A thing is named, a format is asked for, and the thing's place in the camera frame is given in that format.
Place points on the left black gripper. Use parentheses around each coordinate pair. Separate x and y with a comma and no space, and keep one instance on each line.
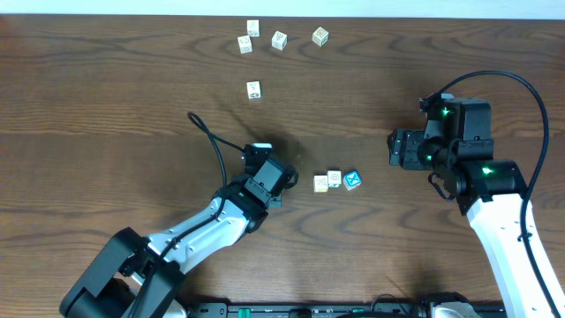
(290,177)

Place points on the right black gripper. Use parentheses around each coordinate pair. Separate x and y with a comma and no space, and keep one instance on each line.
(407,143)

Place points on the plain cream wooden block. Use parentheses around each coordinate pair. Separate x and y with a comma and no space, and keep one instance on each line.
(320,183)

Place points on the wooden block teal side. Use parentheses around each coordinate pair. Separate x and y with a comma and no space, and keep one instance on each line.
(334,178)

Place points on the blue top wooden block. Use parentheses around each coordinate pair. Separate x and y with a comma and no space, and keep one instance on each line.
(352,180)

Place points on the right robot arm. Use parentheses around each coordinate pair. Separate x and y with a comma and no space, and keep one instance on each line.
(494,197)

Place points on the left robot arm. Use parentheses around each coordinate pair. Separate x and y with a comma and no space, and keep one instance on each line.
(135,276)

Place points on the wooden block yellow side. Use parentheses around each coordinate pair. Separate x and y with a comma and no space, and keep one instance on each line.
(253,90)

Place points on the wooden block red side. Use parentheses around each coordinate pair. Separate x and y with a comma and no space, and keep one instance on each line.
(245,44)

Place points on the wooden block number three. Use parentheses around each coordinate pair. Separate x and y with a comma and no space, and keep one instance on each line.
(279,40)

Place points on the wooden block far right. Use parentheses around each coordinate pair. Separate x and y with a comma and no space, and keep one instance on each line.
(320,36)

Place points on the wooden block top back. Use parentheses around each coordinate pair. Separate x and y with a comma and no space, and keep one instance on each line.
(253,27)

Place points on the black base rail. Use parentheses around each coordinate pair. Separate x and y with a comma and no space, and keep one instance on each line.
(445,304)

